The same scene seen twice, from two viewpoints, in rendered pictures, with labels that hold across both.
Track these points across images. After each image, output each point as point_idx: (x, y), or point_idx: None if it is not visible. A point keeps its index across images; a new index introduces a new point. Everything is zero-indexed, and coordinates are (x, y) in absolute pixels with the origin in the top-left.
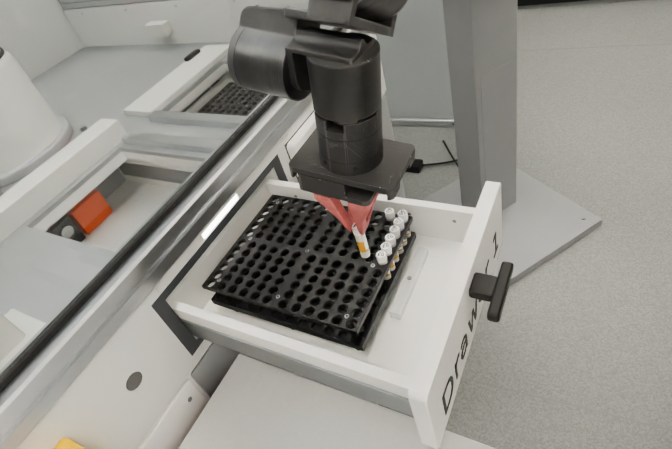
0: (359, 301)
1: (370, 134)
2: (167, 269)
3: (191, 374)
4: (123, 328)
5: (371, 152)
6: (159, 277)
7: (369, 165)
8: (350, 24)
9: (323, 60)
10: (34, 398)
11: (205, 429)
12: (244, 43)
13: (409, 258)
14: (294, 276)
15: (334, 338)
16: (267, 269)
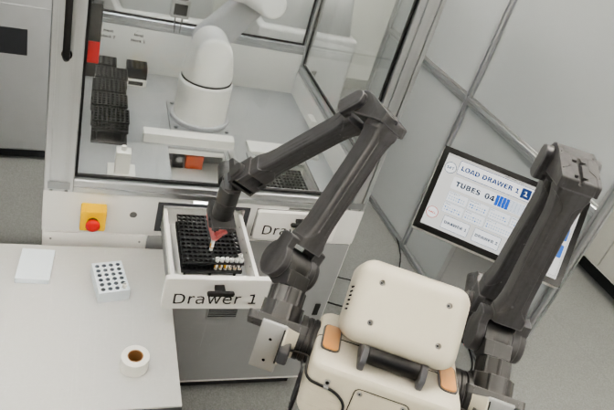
0: (195, 259)
1: (221, 210)
2: (173, 198)
3: (147, 236)
4: (145, 198)
5: (220, 215)
6: (168, 197)
7: (217, 218)
8: (228, 182)
9: (223, 183)
10: (112, 188)
11: (132, 252)
12: (223, 164)
13: None
14: (195, 238)
15: (180, 261)
16: (195, 229)
